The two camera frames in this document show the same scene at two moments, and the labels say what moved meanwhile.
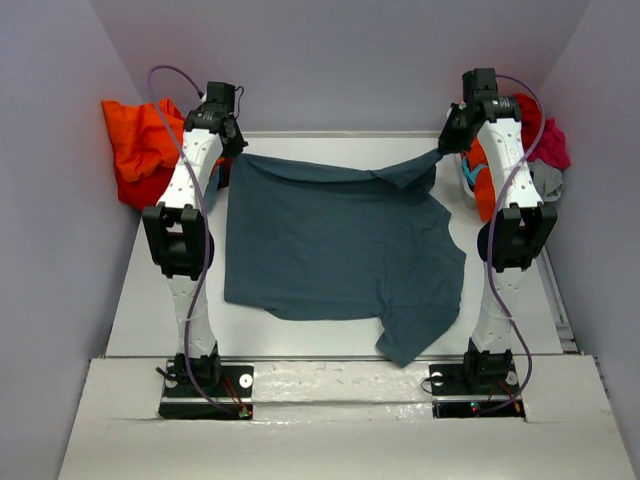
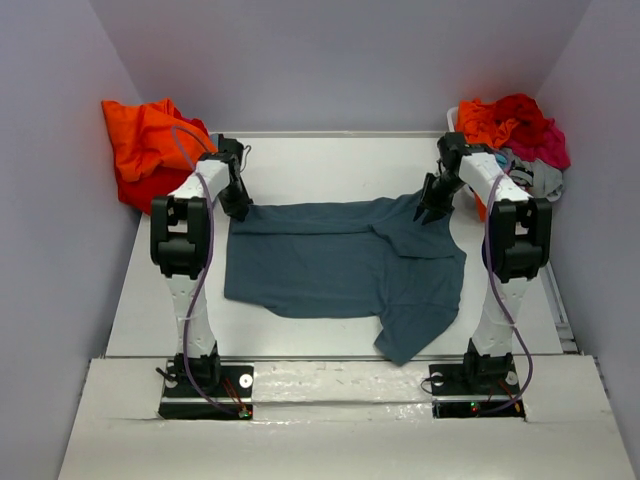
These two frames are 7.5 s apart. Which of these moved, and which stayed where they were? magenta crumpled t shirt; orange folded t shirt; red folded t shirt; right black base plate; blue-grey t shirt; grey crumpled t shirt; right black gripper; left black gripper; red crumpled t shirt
Moved: right black gripper; blue-grey t shirt; left black gripper
Stayed: orange folded t shirt; right black base plate; grey crumpled t shirt; magenta crumpled t shirt; red crumpled t shirt; red folded t shirt
